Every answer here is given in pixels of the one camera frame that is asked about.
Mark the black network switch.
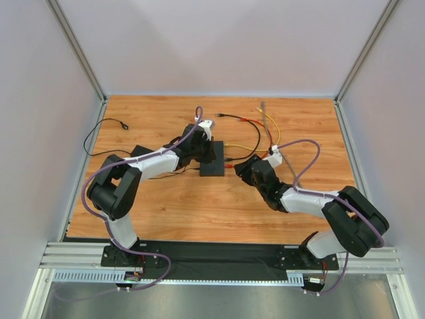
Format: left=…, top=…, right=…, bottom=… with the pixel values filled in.
left=199, top=141, right=225, bottom=177

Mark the grey ethernet cable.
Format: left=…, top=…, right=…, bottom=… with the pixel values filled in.
left=259, top=100, right=303, bottom=189

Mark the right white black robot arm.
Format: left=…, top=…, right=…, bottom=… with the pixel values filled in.
left=234, top=155, right=390, bottom=259

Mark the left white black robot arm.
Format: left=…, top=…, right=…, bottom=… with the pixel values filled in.
left=82, top=120, right=216, bottom=251

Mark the black cloth strip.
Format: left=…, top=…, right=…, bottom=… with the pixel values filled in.
left=62, top=236, right=383, bottom=280

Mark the red ethernet cable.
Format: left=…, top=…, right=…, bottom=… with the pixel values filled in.
left=224, top=116, right=273, bottom=169

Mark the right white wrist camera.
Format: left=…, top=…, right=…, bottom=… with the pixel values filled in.
left=265, top=145, right=283, bottom=168

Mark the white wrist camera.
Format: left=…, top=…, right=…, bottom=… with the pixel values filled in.
left=195, top=116, right=215, bottom=142
left=265, top=145, right=283, bottom=168

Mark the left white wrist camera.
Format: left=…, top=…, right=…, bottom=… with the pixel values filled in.
left=195, top=116, right=215, bottom=142

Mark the black ethernet cable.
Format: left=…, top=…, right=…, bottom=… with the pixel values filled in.
left=215, top=112, right=262, bottom=163

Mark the yellow ethernet cable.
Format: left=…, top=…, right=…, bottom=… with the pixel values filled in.
left=224, top=106, right=283, bottom=154

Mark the thin black power cable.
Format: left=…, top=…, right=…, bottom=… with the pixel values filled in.
left=83, top=118, right=201, bottom=180

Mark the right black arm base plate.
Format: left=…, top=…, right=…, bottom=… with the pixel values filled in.
left=276, top=245, right=339, bottom=270

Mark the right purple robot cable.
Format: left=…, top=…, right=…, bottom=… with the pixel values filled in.
left=270, top=139, right=386, bottom=297

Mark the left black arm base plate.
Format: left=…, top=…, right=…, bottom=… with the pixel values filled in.
left=100, top=244, right=163, bottom=268

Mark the slotted grey cable duct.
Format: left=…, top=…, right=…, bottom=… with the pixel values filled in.
left=52, top=269, right=304, bottom=287

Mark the aluminium front frame rail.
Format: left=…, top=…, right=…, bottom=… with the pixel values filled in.
left=39, top=242, right=404, bottom=274

